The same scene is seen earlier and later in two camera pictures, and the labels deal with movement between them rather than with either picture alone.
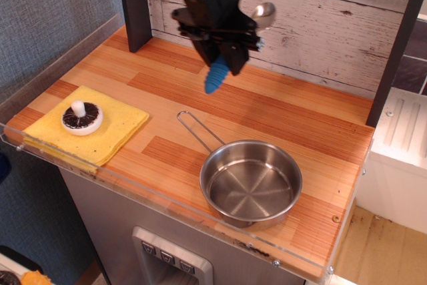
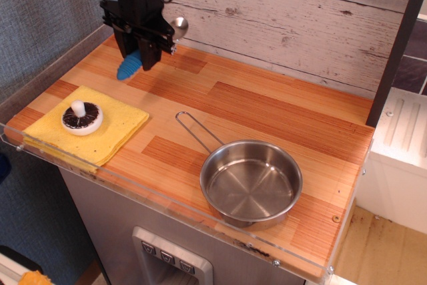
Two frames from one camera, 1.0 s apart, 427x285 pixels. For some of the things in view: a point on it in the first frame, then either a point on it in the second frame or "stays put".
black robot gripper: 219,16 -> 138,10
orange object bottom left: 35,277 stays put
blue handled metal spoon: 263,14 -> 135,62
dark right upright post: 399,46 stays put
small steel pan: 251,184 stays put
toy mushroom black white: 82,118 stays put
